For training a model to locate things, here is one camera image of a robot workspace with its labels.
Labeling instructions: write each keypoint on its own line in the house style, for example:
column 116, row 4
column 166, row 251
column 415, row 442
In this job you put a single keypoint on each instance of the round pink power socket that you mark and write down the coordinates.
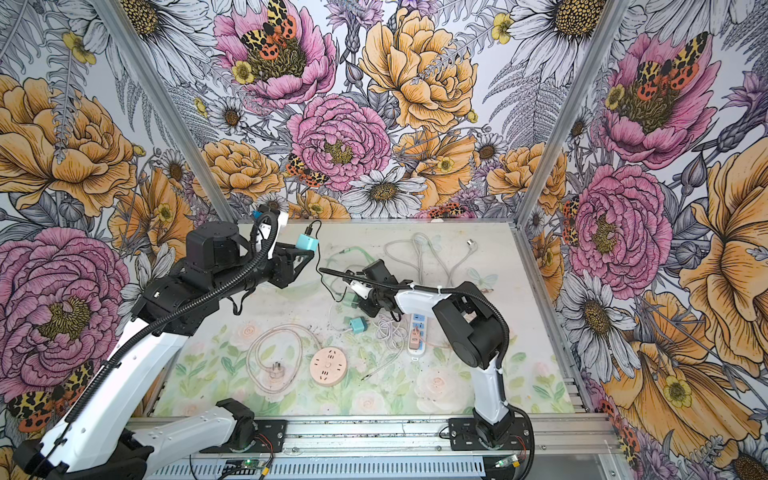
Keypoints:
column 328, row 366

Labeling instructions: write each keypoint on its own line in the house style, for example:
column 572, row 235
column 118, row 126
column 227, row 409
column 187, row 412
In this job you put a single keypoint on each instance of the white blue power strip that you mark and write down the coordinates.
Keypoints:
column 418, row 321

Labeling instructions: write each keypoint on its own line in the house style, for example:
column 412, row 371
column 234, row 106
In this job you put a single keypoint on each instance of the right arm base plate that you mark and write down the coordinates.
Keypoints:
column 475, row 434

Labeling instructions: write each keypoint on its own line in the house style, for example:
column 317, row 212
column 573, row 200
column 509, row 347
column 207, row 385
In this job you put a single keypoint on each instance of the aluminium front rail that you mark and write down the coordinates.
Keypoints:
column 575, row 446

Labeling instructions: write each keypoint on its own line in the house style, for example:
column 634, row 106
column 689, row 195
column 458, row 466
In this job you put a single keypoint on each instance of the teal green charger plug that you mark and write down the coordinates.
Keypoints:
column 307, row 242

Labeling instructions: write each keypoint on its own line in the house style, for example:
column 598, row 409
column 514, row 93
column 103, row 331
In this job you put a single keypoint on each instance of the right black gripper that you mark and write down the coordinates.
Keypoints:
column 371, row 310

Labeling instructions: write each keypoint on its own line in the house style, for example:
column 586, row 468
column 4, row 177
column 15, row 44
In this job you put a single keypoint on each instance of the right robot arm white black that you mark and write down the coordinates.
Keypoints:
column 474, row 328

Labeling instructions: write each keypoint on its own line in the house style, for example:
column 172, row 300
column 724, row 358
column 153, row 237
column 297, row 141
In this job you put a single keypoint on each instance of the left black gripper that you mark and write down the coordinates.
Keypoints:
column 284, row 262

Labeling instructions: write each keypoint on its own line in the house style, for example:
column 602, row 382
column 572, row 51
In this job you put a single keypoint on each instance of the pink charger plug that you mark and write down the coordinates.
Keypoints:
column 415, row 339

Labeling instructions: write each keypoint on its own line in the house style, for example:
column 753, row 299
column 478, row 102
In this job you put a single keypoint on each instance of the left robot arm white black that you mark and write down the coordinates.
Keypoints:
column 92, row 441

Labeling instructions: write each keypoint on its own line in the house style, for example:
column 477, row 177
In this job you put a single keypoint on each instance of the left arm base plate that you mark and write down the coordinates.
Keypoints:
column 266, row 435

